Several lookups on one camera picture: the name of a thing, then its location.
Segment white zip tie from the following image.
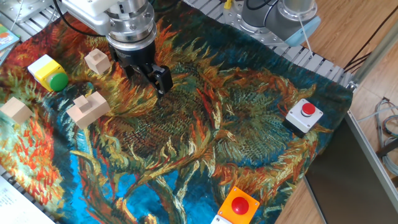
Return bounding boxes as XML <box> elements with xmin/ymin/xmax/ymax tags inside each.
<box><xmin>297</xmin><ymin>12</ymin><xmax>315</xmax><ymax>59</ymax></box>

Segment small wooden block with peg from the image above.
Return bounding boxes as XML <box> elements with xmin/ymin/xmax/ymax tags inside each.
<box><xmin>84</xmin><ymin>48</ymin><xmax>112</xmax><ymax>76</ymax></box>

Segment silver perforated metal plate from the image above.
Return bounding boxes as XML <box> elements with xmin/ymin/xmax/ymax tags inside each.
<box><xmin>0</xmin><ymin>0</ymin><xmax>55</xmax><ymax>25</ymax></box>

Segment white paper sheet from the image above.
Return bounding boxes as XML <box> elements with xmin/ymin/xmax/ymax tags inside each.
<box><xmin>0</xmin><ymin>175</ymin><xmax>57</xmax><ymax>224</ymax></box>

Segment orange box big red button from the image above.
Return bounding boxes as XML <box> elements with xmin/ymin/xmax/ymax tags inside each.
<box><xmin>216</xmin><ymin>185</ymin><xmax>261</xmax><ymax>224</ymax></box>

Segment sunflower painting tapestry cloth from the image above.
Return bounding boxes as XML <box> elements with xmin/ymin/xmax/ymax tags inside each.
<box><xmin>0</xmin><ymin>0</ymin><xmax>354</xmax><ymax>224</ymax></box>

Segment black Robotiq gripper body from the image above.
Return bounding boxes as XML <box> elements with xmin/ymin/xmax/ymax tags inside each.
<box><xmin>108</xmin><ymin>39</ymin><xmax>157</xmax><ymax>71</ymax></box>

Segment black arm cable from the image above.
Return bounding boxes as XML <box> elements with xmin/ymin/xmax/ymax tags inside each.
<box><xmin>52</xmin><ymin>0</ymin><xmax>106</xmax><ymax>38</ymax></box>

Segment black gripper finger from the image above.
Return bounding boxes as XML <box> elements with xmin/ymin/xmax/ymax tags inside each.
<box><xmin>123</xmin><ymin>63</ymin><xmax>156</xmax><ymax>86</ymax></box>
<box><xmin>146</xmin><ymin>63</ymin><xmax>174</xmax><ymax>100</ymax></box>

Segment white box small red button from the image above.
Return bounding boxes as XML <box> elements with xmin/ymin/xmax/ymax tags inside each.
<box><xmin>282</xmin><ymin>98</ymin><xmax>324</xmax><ymax>139</ymax></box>

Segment black floor cables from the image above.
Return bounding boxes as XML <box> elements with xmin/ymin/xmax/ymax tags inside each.
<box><xmin>343</xmin><ymin>4</ymin><xmax>398</xmax><ymax>73</ymax></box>

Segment yellow box green button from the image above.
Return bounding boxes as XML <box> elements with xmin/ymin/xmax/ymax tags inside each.
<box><xmin>27</xmin><ymin>54</ymin><xmax>69</xmax><ymax>93</ymax></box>

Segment large notched wooden block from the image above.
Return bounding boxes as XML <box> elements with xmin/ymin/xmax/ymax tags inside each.
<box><xmin>66</xmin><ymin>91</ymin><xmax>111</xmax><ymax>130</ymax></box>

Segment plain wooden cube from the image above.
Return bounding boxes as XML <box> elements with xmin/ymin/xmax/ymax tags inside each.
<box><xmin>0</xmin><ymin>96</ymin><xmax>34</xmax><ymax>126</ymax></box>

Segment colourful book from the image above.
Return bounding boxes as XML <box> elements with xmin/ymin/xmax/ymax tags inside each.
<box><xmin>0</xmin><ymin>23</ymin><xmax>21</xmax><ymax>67</ymax></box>

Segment grey cable bundle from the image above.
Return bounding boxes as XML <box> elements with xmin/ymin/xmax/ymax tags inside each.
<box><xmin>356</xmin><ymin>98</ymin><xmax>398</xmax><ymax>177</ymax></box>

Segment black flat panel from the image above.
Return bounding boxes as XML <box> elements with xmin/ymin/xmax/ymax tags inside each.
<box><xmin>303</xmin><ymin>118</ymin><xmax>398</xmax><ymax>224</ymax></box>

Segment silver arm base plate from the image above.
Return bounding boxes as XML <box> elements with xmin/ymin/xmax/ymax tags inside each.
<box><xmin>217</xmin><ymin>0</ymin><xmax>307</xmax><ymax>50</ymax></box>

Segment aluminium table edge rail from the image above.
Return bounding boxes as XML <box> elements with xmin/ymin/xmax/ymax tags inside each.
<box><xmin>344</xmin><ymin>110</ymin><xmax>398</xmax><ymax>215</ymax></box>

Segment aluminium frame post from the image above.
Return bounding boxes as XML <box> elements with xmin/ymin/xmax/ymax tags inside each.
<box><xmin>345</xmin><ymin>21</ymin><xmax>398</xmax><ymax>91</ymax></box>

